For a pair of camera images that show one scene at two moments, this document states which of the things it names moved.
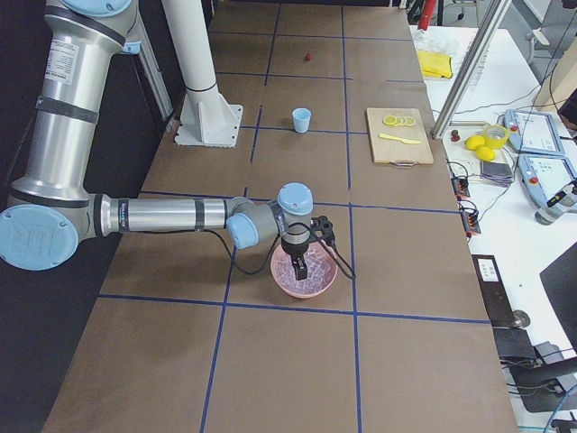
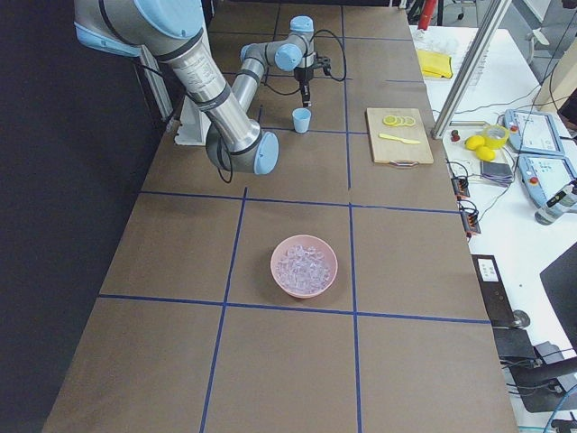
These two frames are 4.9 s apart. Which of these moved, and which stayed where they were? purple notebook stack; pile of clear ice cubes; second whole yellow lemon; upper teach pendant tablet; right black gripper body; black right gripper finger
Moved: black right gripper finger; right black gripper body
Stayed: second whole yellow lemon; pile of clear ice cubes; purple notebook stack; upper teach pendant tablet
